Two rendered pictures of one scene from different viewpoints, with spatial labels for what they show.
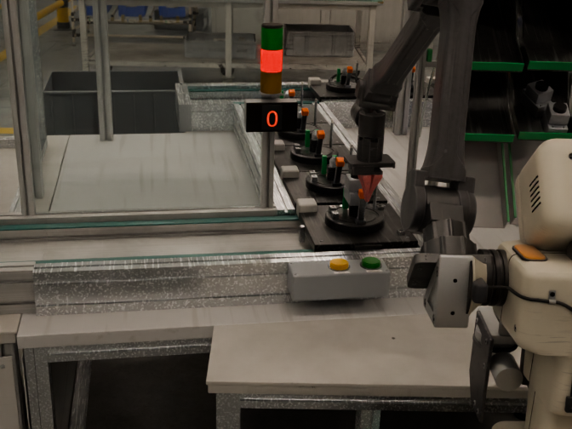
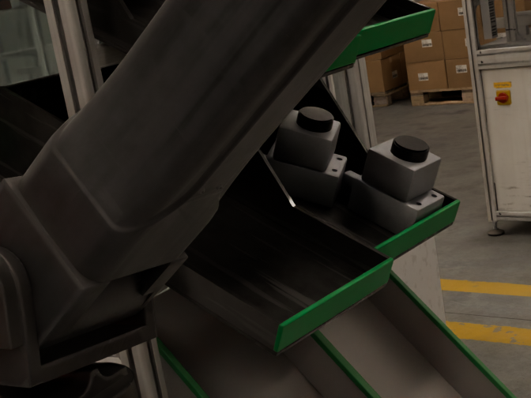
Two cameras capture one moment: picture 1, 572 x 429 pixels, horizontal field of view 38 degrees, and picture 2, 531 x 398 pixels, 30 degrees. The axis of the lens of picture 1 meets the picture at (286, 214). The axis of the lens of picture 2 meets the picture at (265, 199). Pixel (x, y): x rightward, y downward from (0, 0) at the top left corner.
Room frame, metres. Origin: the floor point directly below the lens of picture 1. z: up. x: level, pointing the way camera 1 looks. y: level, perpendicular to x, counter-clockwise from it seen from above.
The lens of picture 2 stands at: (1.42, 0.06, 1.42)
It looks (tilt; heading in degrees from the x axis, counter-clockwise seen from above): 13 degrees down; 311
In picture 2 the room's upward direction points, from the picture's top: 10 degrees counter-clockwise
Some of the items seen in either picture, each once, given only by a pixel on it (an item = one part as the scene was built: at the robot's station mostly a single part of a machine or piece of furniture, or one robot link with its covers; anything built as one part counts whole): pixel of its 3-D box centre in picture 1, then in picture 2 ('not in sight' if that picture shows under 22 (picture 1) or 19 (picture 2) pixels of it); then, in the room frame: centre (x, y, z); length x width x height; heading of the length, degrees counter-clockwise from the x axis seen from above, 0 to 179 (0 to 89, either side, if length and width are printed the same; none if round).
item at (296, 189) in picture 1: (332, 170); not in sight; (2.09, -0.12, 1.01); 0.24 x 0.24 x 0.13; 10
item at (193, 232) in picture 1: (227, 246); not in sight; (1.81, 0.14, 0.91); 0.84 x 0.28 x 0.10; 100
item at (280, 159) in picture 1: (314, 143); not in sight; (2.33, -0.08, 1.01); 0.24 x 0.24 x 0.13; 10
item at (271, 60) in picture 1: (271, 60); not in sight; (1.92, 0.04, 1.33); 0.05 x 0.05 x 0.05
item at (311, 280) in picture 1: (338, 278); not in sight; (1.61, -0.12, 0.93); 0.21 x 0.07 x 0.06; 100
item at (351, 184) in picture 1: (355, 185); not in sight; (1.85, -0.16, 1.06); 0.08 x 0.04 x 0.07; 10
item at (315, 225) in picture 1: (354, 225); not in sight; (1.84, -0.16, 0.96); 0.24 x 0.24 x 0.02; 10
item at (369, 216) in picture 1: (354, 218); not in sight; (1.84, -0.16, 0.98); 0.14 x 0.14 x 0.02
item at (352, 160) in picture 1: (369, 151); not in sight; (1.76, -0.18, 1.18); 0.10 x 0.07 x 0.07; 101
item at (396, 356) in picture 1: (418, 303); not in sight; (1.68, -0.30, 0.84); 0.90 x 0.70 x 0.03; 91
